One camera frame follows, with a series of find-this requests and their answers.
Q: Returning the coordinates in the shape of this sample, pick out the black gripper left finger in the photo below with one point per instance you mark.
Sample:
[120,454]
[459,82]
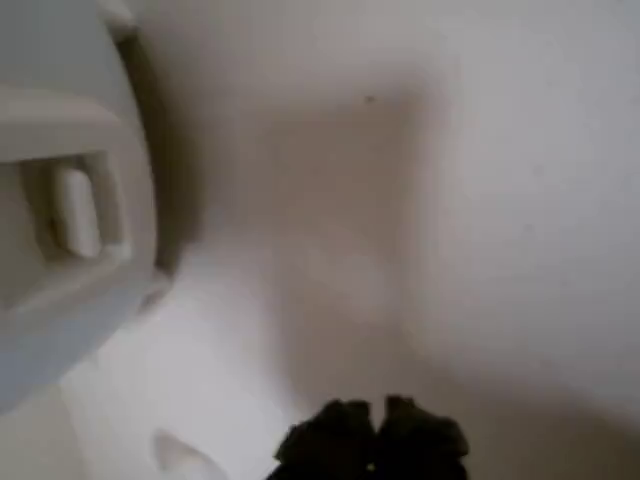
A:
[330,440]

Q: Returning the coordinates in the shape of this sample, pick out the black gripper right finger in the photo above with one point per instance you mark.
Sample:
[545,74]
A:
[425,445]

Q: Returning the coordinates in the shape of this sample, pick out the white rice cooker body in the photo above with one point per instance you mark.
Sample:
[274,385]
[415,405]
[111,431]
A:
[60,310]

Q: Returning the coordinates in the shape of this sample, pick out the beige cylindrical object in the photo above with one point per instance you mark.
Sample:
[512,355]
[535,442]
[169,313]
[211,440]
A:
[76,212]

